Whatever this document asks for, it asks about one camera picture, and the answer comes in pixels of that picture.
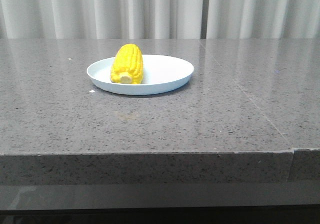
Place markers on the light blue round plate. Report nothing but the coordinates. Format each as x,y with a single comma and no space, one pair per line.
161,74

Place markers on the yellow corn cob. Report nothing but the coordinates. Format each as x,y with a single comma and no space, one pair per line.
128,66

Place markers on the white pleated curtain right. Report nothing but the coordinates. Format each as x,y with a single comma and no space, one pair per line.
260,19

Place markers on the white pleated curtain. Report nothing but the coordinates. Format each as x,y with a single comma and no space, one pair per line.
100,19
260,19

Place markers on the white pleated curtain left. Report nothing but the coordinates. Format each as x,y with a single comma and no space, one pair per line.
100,19

